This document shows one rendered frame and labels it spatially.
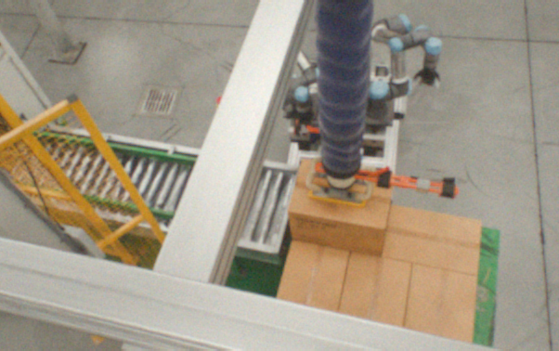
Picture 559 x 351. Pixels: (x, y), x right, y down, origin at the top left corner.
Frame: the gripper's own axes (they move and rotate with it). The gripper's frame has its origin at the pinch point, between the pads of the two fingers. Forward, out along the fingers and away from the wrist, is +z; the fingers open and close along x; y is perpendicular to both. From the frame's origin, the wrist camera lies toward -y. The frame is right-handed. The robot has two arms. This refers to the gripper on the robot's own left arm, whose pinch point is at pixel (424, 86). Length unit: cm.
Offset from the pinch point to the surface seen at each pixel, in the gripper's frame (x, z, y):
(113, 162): -156, -9, 74
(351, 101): -36, -42, 49
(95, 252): -149, -6, 123
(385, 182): -16, 32, 45
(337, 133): -42, -19, 51
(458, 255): 35, 98, 54
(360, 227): -27, 62, 60
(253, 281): -105, 152, 71
